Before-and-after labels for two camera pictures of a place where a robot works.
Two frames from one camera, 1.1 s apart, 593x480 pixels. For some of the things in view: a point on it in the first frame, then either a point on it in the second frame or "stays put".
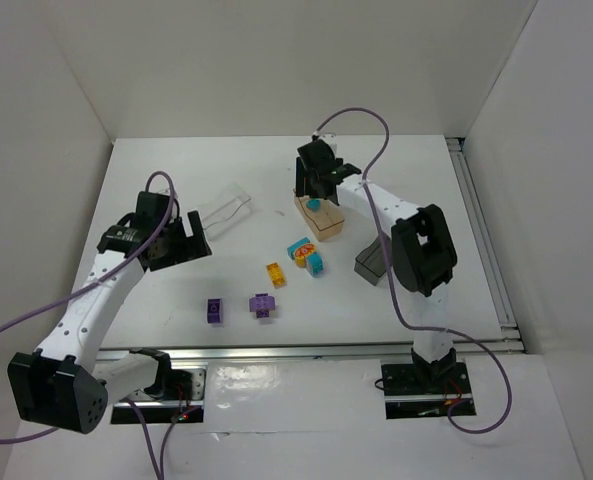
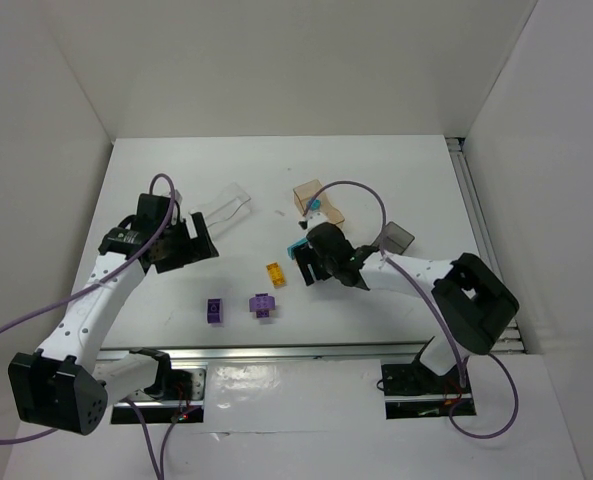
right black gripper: x=314 y=181 -> x=311 y=260
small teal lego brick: x=314 y=204 stays put
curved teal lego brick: x=291 y=250 stays put
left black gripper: x=177 y=245 stays put
